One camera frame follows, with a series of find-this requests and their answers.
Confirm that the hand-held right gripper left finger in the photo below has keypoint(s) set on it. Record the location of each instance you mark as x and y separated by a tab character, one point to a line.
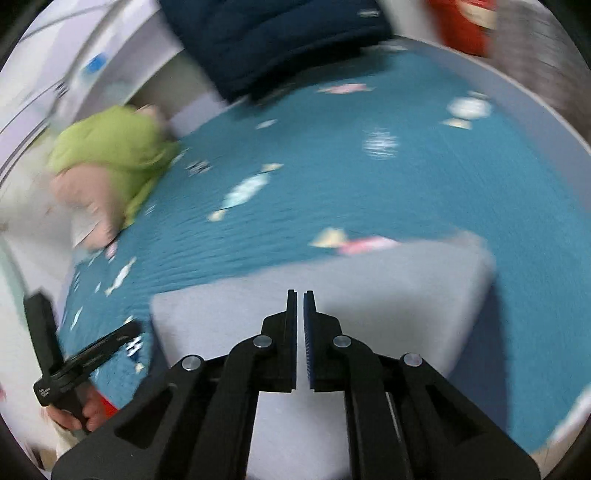
290	341

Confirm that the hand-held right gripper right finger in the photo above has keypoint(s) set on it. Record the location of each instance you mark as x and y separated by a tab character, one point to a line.
309	350

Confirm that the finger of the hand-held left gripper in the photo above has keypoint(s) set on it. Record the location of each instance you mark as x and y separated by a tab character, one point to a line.
104	346
41	332

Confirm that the navy grey sweatshirt orange stripes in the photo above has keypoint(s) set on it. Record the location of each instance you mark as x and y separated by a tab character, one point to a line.
369	295

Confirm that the person's left hand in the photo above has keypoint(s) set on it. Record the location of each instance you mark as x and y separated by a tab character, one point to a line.
97	410

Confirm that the teal printed bed sheet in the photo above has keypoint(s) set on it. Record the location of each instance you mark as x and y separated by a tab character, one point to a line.
369	184

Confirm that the green and pink plush toy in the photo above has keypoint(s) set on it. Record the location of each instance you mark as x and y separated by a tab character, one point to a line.
111	147

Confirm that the white cabinet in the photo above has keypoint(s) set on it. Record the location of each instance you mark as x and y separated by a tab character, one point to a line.
55	69

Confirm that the navy quilted jacket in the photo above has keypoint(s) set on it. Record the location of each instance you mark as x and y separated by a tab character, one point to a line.
277	41

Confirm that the red printed bag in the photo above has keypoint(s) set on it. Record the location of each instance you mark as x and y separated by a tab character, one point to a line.
461	23

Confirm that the grey mesh cloth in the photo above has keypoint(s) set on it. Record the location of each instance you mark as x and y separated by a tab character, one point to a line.
535	50

